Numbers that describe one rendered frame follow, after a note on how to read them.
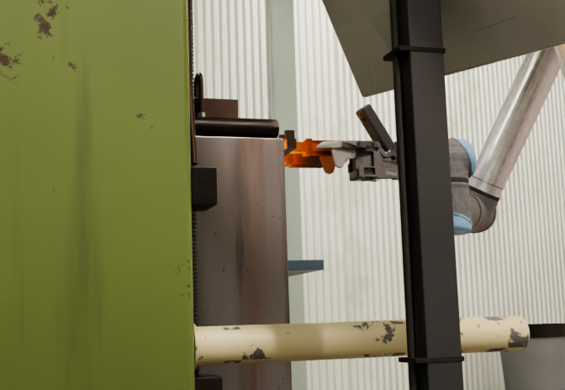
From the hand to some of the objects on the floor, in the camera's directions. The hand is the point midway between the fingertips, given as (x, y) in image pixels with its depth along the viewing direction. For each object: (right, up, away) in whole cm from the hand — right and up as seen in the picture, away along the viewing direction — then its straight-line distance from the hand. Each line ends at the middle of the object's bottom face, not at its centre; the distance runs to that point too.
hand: (315, 146), depth 207 cm
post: (+10, -85, -122) cm, 148 cm away
